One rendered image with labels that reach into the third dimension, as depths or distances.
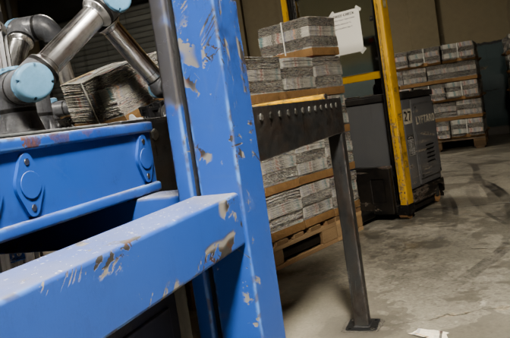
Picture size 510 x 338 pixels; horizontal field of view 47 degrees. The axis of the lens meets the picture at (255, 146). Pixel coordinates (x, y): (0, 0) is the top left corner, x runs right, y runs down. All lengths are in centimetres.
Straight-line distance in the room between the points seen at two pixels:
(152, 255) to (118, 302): 6
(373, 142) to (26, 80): 260
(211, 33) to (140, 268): 29
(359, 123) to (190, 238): 352
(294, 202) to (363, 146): 107
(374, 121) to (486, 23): 545
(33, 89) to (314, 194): 180
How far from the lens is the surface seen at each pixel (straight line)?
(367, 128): 401
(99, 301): 44
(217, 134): 66
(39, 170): 63
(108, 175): 72
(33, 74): 194
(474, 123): 759
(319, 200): 330
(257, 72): 298
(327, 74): 347
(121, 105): 243
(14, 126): 206
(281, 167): 304
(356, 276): 212
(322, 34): 351
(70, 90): 266
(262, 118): 131
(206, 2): 67
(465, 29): 925
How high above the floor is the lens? 78
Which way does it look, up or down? 3 degrees down
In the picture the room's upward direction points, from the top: 8 degrees counter-clockwise
